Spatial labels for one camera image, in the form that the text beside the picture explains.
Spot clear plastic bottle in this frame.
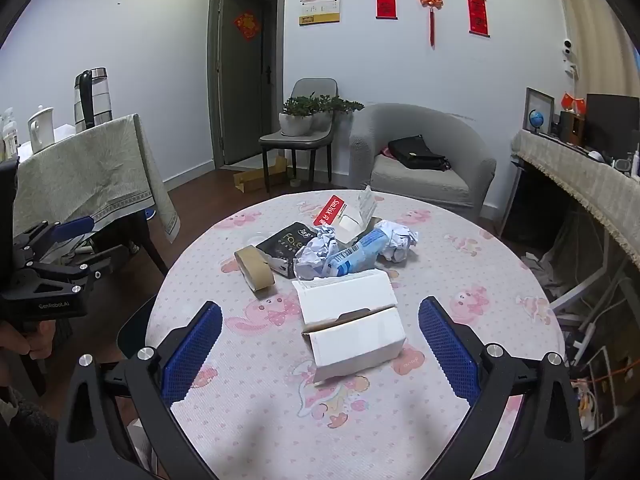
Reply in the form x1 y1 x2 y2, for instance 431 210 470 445
0 108 18 158

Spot side table with cloth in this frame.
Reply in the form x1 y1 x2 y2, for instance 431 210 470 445
12 113 181 243

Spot black bag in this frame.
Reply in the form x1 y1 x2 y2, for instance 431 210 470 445
387 135 452 172

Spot wooden speaker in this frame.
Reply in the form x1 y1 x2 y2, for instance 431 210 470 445
559 110 586 143

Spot glass electric kettle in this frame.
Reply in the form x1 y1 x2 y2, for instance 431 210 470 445
74 67 113 133

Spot red card package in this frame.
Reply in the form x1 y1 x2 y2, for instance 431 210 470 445
312 192 347 226

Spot beige curtain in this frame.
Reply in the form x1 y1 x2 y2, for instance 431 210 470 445
552 0 640 106

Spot white paper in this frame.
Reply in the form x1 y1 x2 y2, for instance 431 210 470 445
377 219 418 262
294 225 341 281

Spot wall calendar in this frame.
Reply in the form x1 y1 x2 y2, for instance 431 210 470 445
299 0 342 26

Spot sideboard with beige cloth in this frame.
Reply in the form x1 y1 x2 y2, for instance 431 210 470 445
510 129 640 256

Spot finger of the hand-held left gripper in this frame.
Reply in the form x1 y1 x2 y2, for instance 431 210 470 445
25 246 135 281
12 216 96 261

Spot person's left hand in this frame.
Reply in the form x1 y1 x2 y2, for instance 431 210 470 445
0 319 57 361

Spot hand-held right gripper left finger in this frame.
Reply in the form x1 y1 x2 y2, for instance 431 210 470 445
52 301 223 480

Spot flat cardboard box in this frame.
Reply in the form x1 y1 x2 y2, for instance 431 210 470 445
233 156 290 193

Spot red diamond door decoration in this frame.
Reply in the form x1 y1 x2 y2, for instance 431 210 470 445
234 10 261 41

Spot black foil packet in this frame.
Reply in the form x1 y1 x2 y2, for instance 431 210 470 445
256 221 318 279

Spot grey dining chair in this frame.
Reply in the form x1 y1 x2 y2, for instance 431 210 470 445
258 78 341 196

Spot brown tape roll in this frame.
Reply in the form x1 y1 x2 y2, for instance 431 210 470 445
234 246 277 293

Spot grey armchair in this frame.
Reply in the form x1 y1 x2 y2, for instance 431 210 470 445
348 103 497 221

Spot white jug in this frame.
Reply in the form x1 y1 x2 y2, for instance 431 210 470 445
27 106 56 153

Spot picture frame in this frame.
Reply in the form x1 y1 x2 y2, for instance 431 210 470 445
522 87 556 136

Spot white metal rack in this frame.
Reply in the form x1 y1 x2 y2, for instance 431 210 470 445
550 240 631 321

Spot black monitor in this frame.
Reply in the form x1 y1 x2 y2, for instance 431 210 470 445
585 93 640 161

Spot white cardboard box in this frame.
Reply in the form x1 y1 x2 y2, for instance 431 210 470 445
291 268 407 386

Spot person's left forearm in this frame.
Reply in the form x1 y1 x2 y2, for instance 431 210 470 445
0 385 60 480

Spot dark side table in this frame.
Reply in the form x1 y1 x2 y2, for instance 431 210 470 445
75 207 169 277

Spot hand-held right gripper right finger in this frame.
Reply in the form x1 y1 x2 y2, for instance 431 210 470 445
418 296 586 480

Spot small red flags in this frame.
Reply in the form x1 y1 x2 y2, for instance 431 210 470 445
561 92 587 116

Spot blue white plastic wrapper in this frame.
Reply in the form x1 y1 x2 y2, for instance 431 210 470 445
325 227 388 277

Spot dark blue chair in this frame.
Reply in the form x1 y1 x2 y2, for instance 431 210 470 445
117 294 158 361

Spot round table with pink tablecloth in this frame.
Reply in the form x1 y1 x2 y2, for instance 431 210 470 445
145 190 566 480

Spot grey door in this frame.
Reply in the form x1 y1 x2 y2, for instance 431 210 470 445
207 0 288 171

